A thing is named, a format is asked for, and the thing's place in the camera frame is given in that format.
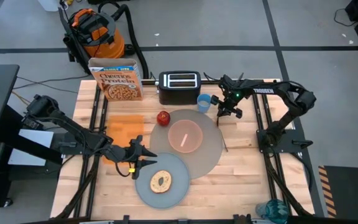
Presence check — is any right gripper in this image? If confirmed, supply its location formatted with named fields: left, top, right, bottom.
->
left=210, top=74, right=248, bottom=119

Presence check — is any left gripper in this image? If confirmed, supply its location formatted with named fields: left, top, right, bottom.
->
left=106, top=134, right=158, bottom=180

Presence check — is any toasted bagel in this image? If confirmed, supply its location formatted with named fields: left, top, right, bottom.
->
left=149, top=169, right=173, bottom=194

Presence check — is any red apple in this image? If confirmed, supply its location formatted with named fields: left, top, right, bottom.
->
left=156, top=110, right=171, bottom=127

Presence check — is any round grey plate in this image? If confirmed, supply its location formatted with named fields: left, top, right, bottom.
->
left=134, top=151, right=191, bottom=210

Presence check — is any light blue plastic cup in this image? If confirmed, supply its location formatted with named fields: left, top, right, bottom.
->
left=196, top=93, right=213, bottom=114

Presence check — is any orange cloth napkin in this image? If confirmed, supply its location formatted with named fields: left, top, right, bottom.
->
left=102, top=114, right=145, bottom=166

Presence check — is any black two-slot toaster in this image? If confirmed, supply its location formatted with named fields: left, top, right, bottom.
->
left=155, top=70, right=203, bottom=106

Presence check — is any large round grey placemat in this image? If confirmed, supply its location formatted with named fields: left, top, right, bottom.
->
left=149, top=108, right=224, bottom=180

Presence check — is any Cheerios Protein cereal box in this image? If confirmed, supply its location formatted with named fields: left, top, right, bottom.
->
left=88, top=57, right=145, bottom=102

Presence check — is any teal glass tumbler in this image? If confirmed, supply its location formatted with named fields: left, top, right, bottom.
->
left=255, top=198, right=290, bottom=224

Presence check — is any orange and black shop vacuum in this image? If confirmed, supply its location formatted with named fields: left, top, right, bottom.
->
left=61, top=8, right=135, bottom=75

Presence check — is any black mat with hazard stripes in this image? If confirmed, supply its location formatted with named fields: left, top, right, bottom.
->
left=318, top=164, right=358, bottom=220

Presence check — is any white container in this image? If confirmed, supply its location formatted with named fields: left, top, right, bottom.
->
left=37, top=0, right=60, bottom=12

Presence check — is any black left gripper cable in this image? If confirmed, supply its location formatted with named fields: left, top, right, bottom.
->
left=115, top=161, right=136, bottom=178

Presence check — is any black aluminium station frame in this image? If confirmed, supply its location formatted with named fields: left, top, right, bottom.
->
left=54, top=73, right=316, bottom=224

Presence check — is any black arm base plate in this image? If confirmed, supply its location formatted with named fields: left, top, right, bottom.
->
left=50, top=133, right=103, bottom=156
left=256, top=129, right=313, bottom=154

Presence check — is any black vacuum hose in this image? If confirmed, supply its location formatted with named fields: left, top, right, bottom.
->
left=97, top=1, right=150, bottom=80

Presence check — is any black floor cable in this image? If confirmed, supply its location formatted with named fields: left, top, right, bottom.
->
left=16, top=73, right=92, bottom=94

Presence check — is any yellow floor cable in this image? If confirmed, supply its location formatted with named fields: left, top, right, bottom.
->
left=11, top=90, right=32, bottom=106

